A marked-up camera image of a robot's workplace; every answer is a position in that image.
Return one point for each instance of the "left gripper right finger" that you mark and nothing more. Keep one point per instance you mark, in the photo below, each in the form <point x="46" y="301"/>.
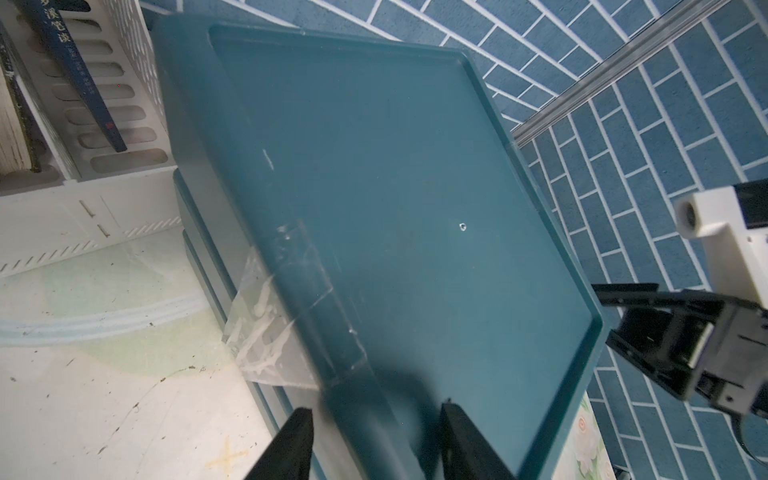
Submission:
<point x="465" y="453"/>

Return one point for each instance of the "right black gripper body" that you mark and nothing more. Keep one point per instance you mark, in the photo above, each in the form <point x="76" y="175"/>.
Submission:
<point x="693" y="342"/>

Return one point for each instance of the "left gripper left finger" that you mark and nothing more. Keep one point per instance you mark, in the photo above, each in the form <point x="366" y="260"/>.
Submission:
<point x="289" y="454"/>

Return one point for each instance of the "teal three-drawer cabinet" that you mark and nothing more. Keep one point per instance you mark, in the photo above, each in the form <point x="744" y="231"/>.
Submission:
<point x="399" y="227"/>

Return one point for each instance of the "clear tape piece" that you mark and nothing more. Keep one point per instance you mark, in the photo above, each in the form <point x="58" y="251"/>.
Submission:
<point x="287" y="325"/>

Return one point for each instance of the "floral table mat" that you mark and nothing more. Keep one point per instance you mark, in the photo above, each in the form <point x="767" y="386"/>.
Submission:
<point x="114" y="366"/>

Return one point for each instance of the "white file organizer rack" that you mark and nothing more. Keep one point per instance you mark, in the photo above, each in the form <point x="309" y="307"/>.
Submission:
<point x="76" y="193"/>

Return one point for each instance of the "thin dark blue book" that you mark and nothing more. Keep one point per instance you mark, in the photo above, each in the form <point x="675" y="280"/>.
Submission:
<point x="46" y="21"/>

